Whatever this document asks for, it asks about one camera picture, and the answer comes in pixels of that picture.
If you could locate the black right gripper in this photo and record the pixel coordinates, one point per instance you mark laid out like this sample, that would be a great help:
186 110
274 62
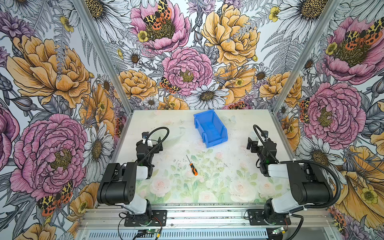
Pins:
252 142

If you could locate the orange black handled screwdriver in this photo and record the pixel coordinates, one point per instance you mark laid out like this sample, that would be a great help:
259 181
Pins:
194 170

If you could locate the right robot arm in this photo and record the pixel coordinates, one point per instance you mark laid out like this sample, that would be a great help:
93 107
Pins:
308 188

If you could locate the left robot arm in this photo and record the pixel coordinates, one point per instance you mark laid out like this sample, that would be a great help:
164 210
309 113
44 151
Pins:
118 184

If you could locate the blue plastic storage bin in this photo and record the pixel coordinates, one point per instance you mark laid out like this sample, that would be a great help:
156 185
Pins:
211 128

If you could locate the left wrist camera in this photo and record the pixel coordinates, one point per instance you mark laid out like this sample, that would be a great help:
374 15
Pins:
145 135

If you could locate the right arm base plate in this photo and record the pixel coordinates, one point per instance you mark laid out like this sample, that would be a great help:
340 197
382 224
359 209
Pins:
258 217

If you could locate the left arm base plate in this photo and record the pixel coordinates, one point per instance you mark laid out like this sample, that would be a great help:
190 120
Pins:
157 218

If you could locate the aluminium front rail frame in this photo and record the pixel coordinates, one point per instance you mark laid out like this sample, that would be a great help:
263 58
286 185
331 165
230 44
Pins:
205 222

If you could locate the right aluminium corner post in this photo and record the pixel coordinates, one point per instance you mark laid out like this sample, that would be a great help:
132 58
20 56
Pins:
323 22

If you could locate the aluminium corner post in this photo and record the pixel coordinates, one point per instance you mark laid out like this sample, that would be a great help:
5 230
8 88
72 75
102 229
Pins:
323 22
93 33

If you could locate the left aluminium corner post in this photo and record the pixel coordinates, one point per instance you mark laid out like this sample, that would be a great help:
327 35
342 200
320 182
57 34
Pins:
93 33

